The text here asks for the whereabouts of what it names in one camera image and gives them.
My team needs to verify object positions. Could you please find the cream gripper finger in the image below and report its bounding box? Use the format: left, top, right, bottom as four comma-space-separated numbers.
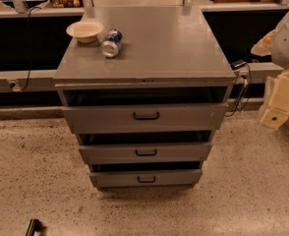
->
251, 29, 276, 57
260, 108, 289, 130

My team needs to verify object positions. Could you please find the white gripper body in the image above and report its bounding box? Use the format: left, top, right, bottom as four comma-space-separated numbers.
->
268, 70, 289, 114

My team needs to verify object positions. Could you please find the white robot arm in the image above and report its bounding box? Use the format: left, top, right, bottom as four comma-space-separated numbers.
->
251, 11, 289, 130

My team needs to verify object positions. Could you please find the grey drawer cabinet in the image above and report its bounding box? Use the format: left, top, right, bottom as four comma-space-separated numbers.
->
52, 5, 237, 191

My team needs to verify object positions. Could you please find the grey top drawer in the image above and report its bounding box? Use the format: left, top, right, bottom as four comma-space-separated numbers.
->
63, 103, 227, 134

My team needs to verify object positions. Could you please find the black power adapter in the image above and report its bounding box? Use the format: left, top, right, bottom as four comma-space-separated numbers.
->
230, 60, 247, 70

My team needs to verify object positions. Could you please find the blue soda can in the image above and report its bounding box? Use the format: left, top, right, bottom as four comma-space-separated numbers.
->
101, 29, 123, 58

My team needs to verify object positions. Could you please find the white bowl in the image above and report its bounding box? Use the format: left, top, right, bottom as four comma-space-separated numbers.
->
66, 21, 103, 43

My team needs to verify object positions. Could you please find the black object on floor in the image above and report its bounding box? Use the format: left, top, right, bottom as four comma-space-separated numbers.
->
25, 218, 45, 236

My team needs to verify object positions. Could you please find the black cables right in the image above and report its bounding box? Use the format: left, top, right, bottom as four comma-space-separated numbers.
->
225, 62, 253, 118

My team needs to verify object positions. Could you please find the black cable left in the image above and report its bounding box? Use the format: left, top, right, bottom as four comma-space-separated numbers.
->
9, 5, 43, 91

